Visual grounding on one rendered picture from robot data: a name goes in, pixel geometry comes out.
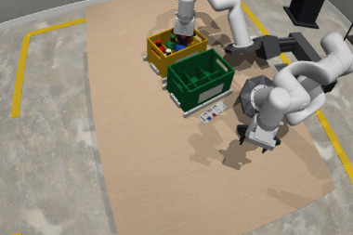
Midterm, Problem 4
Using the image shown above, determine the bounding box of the yellow crate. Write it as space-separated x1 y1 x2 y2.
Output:
147 28 208 78

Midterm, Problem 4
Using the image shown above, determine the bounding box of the white paper pick list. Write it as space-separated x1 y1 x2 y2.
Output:
198 101 227 124

